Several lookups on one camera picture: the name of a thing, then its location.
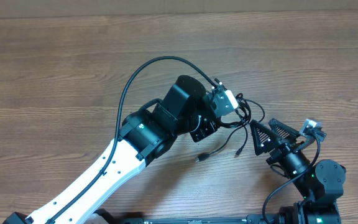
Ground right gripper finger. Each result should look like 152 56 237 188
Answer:
250 119 280 156
268 118 300 139

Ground black USB-A cable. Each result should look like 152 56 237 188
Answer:
195 99 251 163

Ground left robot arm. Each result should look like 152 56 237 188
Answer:
3 75 239 224

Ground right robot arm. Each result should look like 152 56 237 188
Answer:
245 119 346 224

